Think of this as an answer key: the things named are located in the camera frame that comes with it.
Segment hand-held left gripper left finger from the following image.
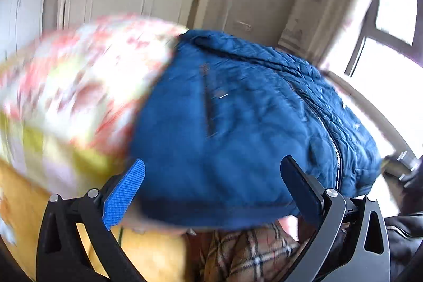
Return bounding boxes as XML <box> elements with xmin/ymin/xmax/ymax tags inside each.
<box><xmin>36</xmin><ymin>159</ymin><xmax>146</xmax><ymax>282</ymax></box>

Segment window sill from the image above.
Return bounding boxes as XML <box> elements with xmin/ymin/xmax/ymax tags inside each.
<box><xmin>324</xmin><ymin>71</ymin><xmax>417</xmax><ymax>164</ymax></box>

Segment blue quilted jacket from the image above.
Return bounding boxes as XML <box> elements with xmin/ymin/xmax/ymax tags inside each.
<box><xmin>127</xmin><ymin>29</ymin><xmax>384</xmax><ymax>230</ymax></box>

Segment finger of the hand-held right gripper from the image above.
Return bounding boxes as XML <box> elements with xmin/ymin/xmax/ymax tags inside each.
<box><xmin>380</xmin><ymin>150</ymin><xmax>423</xmax><ymax>186</ymax></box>

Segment plaid pants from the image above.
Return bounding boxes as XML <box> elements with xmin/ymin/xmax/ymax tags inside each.
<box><xmin>185</xmin><ymin>223</ymin><xmax>311</xmax><ymax>282</ymax></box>

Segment person's black jacket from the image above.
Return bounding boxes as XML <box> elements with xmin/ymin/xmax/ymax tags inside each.
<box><xmin>383</xmin><ymin>212</ymin><xmax>423</xmax><ymax>282</ymax></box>

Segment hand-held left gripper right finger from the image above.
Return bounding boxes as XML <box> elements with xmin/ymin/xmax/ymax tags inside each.
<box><xmin>280</xmin><ymin>155</ymin><xmax>391</xmax><ymax>282</ymax></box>

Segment window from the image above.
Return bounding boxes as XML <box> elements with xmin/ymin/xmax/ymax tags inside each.
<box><xmin>344</xmin><ymin>0</ymin><xmax>423</xmax><ymax>144</ymax></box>

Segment floral quilt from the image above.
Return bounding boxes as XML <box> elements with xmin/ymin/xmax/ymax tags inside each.
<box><xmin>0</xmin><ymin>14</ymin><xmax>189</xmax><ymax>190</ymax></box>

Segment yellow bedsheet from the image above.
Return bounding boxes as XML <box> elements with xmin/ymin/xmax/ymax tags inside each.
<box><xmin>0</xmin><ymin>160</ymin><xmax>189</xmax><ymax>282</ymax></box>

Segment sailboat print curtain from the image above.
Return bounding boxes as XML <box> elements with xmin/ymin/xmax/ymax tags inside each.
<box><xmin>276</xmin><ymin>0</ymin><xmax>380</xmax><ymax>71</ymax></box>

